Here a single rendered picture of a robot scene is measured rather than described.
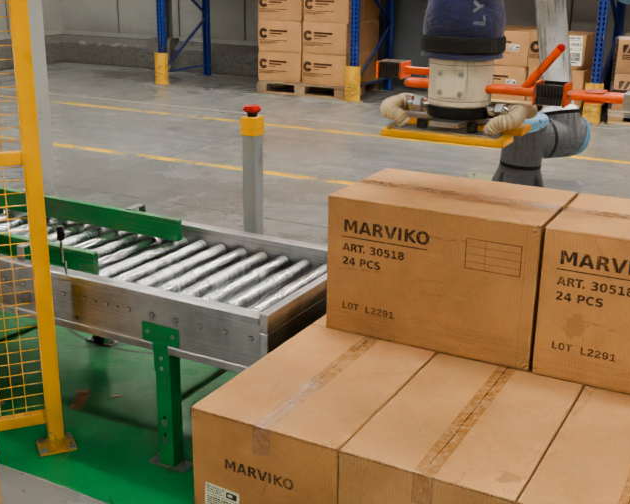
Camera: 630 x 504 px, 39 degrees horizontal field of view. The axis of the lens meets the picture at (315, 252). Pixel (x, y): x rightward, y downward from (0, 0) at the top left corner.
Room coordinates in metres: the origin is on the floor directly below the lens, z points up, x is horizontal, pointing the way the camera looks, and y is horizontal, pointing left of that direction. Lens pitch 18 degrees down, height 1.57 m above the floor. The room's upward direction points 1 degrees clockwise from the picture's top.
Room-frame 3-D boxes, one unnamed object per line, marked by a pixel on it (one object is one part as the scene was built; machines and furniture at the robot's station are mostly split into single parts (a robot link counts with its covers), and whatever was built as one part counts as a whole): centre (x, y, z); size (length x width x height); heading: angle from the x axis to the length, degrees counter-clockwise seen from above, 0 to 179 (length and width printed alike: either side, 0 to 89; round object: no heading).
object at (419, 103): (2.46, -0.39, 1.18); 0.34 x 0.25 x 0.06; 63
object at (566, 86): (2.35, -0.61, 1.24); 0.10 x 0.08 x 0.06; 153
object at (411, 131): (2.38, -0.35, 1.14); 0.34 x 0.10 x 0.05; 63
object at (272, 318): (2.67, -0.02, 0.58); 0.70 x 0.03 x 0.06; 151
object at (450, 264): (2.47, -0.39, 0.74); 0.60 x 0.40 x 0.40; 62
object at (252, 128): (3.39, 0.24, 0.50); 0.07 x 0.07 x 1.00; 61
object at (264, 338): (2.67, -0.02, 0.48); 0.70 x 0.03 x 0.15; 151
